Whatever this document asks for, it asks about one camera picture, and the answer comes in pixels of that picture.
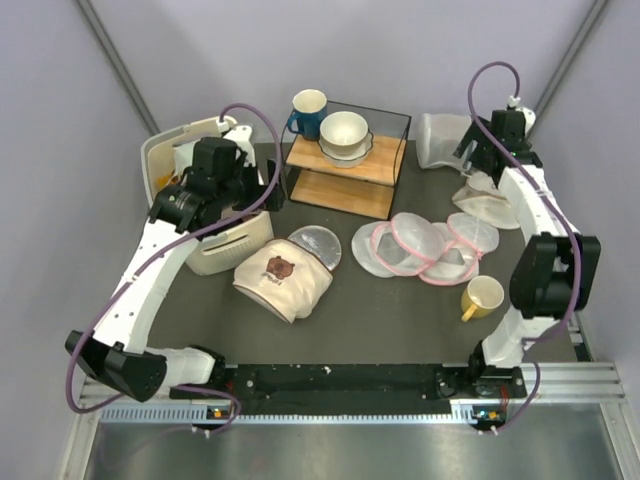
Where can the white scalloped plate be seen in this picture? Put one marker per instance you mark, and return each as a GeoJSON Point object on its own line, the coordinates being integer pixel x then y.
{"type": "Point", "coordinates": [347, 157]}

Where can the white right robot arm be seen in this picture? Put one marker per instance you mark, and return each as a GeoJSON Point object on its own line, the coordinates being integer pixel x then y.
{"type": "Point", "coordinates": [555, 273]}

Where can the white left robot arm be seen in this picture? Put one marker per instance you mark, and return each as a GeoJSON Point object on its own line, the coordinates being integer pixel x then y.
{"type": "Point", "coordinates": [115, 350]}

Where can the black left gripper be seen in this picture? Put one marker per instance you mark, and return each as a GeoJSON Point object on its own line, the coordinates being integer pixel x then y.
{"type": "Point", "coordinates": [242, 164]}

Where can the bear print cream bag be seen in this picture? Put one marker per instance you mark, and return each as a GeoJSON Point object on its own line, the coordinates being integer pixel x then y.
{"type": "Point", "coordinates": [283, 278]}

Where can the yellow ceramic mug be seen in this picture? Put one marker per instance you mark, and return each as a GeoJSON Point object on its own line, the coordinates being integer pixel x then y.
{"type": "Point", "coordinates": [482, 296]}

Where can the grey slotted cable duct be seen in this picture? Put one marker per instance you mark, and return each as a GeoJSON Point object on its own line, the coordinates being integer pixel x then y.
{"type": "Point", "coordinates": [205, 415]}

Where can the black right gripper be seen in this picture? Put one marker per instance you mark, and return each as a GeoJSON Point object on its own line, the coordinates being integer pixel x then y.
{"type": "Point", "coordinates": [475, 159]}

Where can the beige trimmed cream mesh bag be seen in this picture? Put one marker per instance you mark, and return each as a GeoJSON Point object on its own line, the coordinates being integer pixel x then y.
{"type": "Point", "coordinates": [480, 198]}

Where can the silver round insulated pad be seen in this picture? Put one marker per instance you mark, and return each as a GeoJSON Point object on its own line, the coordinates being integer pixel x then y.
{"type": "Point", "coordinates": [321, 242]}

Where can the cream ceramic bowl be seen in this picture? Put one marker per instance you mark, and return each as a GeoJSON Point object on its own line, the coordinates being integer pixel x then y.
{"type": "Point", "coordinates": [344, 128]}

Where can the black wire wooden shelf rack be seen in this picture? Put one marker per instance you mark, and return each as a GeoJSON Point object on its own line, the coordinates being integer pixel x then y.
{"type": "Point", "coordinates": [360, 179]}

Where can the blue zipper white mesh bag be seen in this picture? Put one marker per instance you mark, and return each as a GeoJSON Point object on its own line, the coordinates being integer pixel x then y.
{"type": "Point", "coordinates": [438, 136]}

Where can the cream plastic laundry basket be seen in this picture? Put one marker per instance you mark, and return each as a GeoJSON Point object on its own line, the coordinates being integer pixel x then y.
{"type": "Point", "coordinates": [210, 246]}

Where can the blue ceramic mug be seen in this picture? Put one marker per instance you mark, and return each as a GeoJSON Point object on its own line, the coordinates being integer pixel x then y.
{"type": "Point", "coordinates": [309, 110]}

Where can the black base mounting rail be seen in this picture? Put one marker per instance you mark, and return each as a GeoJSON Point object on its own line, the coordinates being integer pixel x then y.
{"type": "Point", "coordinates": [361, 389]}

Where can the pink trimmed mesh laundry bag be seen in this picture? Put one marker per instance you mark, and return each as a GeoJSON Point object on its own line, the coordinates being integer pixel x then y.
{"type": "Point", "coordinates": [441, 254]}

